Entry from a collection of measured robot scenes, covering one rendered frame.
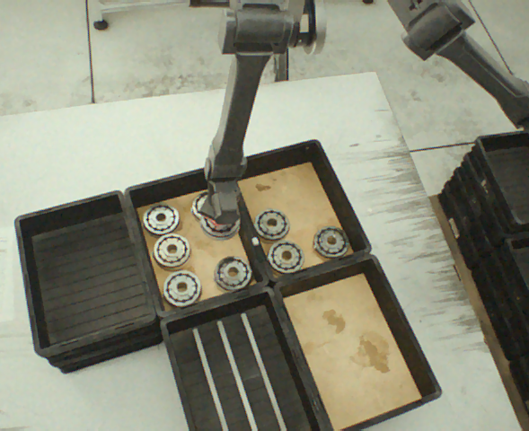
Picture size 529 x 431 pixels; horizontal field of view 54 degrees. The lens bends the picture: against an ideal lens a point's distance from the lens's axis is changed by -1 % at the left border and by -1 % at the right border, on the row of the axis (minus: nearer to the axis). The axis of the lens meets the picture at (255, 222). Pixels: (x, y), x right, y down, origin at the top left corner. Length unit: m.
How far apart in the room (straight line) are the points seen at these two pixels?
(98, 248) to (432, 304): 1.01
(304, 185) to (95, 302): 0.70
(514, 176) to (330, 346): 1.22
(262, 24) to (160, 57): 2.31
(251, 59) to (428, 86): 2.39
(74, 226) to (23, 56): 1.85
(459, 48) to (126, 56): 2.37
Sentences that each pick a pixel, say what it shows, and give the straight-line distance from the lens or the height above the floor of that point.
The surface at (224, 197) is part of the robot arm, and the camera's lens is 1.15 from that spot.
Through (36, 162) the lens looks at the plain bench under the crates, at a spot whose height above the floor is 0.70.
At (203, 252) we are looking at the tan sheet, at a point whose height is 0.83.
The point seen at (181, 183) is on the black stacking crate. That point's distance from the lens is 1.54.
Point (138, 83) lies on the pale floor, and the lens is 3.02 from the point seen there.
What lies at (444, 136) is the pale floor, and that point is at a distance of 3.01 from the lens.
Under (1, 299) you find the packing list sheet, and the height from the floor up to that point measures 0.70.
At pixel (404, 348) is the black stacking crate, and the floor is 0.86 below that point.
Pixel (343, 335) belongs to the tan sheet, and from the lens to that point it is 1.45.
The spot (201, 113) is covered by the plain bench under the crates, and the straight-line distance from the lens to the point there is 1.94.
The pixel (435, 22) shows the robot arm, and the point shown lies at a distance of 1.00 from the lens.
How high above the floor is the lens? 2.20
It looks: 62 degrees down
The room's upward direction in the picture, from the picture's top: 7 degrees clockwise
